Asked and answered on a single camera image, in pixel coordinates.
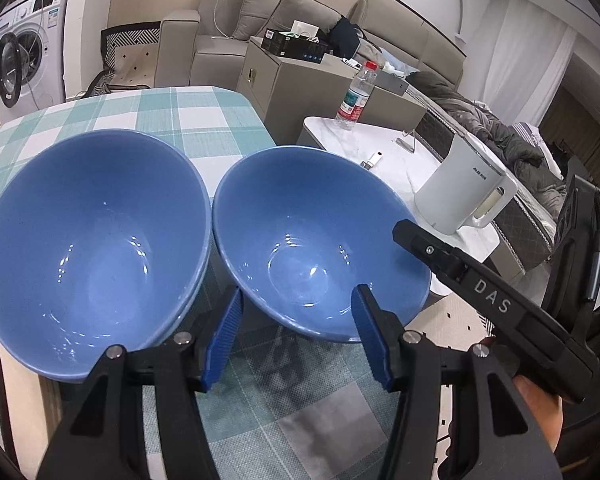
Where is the blue bowl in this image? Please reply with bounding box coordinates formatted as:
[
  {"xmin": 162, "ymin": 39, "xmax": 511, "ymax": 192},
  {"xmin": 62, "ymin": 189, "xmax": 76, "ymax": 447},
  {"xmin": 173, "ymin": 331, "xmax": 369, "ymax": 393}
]
[
  {"xmin": 0, "ymin": 129, "xmax": 211, "ymax": 382},
  {"xmin": 212, "ymin": 146, "xmax": 431, "ymax": 344},
  {"xmin": 137, "ymin": 233, "xmax": 211, "ymax": 348}
]

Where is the blue bowl front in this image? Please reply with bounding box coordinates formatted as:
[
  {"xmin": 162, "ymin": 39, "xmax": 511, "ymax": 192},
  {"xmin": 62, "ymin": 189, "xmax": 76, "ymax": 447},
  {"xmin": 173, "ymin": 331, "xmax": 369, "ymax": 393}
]
[{"xmin": 137, "ymin": 233, "xmax": 211, "ymax": 348}]

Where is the person right hand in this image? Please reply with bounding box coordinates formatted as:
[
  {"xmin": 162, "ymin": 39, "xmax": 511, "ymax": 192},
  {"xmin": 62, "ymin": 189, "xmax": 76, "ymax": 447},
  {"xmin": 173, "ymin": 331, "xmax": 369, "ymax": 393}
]
[{"xmin": 513, "ymin": 375, "xmax": 564, "ymax": 452}]

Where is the white electric kettle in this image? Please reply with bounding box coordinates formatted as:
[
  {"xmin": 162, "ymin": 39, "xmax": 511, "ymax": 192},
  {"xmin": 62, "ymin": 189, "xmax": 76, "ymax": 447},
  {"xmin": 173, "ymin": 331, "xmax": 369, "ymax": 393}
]
[{"xmin": 414, "ymin": 133, "xmax": 518, "ymax": 235}]

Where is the green checked tablecloth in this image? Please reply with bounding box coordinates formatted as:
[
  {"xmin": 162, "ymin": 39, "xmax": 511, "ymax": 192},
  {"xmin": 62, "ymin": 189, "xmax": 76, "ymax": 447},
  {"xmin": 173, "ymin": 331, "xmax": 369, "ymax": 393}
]
[{"xmin": 0, "ymin": 87, "xmax": 398, "ymax": 479}]

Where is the plastic water bottle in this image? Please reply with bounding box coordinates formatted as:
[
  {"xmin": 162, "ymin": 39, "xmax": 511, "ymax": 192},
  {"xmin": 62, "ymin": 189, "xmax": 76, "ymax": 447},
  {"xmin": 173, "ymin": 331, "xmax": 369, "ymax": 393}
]
[{"xmin": 336, "ymin": 61, "xmax": 378, "ymax": 130}]

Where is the grey side cabinet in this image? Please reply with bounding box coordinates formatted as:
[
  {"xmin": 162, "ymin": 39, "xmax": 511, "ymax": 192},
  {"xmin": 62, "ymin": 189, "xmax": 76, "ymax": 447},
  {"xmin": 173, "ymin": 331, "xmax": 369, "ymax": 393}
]
[{"xmin": 237, "ymin": 37, "xmax": 426, "ymax": 145}]

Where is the black organizer box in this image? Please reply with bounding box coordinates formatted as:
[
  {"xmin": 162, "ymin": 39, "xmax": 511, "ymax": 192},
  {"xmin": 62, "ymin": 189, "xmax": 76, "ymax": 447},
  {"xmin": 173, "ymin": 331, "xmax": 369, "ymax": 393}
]
[{"xmin": 261, "ymin": 29, "xmax": 330, "ymax": 63}]

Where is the grey cushion right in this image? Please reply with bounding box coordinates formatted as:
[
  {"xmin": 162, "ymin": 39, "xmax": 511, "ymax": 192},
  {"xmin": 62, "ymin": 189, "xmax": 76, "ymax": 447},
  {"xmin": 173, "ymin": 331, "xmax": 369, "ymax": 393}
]
[{"xmin": 259, "ymin": 0, "xmax": 342, "ymax": 35}]

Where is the grey cushion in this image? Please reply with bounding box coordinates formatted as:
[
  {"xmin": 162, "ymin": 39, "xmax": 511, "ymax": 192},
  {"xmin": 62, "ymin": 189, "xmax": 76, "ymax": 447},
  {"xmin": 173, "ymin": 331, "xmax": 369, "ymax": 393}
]
[
  {"xmin": 259, "ymin": 0, "xmax": 342, "ymax": 35},
  {"xmin": 232, "ymin": 0, "xmax": 279, "ymax": 41}
]

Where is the grey cushion left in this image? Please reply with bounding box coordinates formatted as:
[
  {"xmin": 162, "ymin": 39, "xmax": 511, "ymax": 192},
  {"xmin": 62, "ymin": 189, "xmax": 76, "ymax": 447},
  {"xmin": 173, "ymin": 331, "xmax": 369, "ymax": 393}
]
[{"xmin": 232, "ymin": 0, "xmax": 279, "ymax": 41}]

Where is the grey sofa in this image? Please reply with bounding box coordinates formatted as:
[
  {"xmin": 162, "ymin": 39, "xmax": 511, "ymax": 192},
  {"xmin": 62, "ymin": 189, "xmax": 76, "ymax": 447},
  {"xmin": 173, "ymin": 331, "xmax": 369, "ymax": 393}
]
[{"xmin": 154, "ymin": 0, "xmax": 465, "ymax": 90}]

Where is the patterned floor mat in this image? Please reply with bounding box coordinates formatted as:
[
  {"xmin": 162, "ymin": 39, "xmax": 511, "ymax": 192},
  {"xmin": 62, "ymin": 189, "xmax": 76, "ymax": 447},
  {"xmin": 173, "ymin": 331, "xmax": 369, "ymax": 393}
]
[{"xmin": 80, "ymin": 22, "xmax": 160, "ymax": 99}]

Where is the white washing machine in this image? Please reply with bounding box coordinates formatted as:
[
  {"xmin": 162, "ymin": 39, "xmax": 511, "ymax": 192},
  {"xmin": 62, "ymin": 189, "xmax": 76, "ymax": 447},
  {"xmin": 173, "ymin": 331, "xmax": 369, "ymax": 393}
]
[{"xmin": 0, "ymin": 0, "xmax": 68, "ymax": 124}]

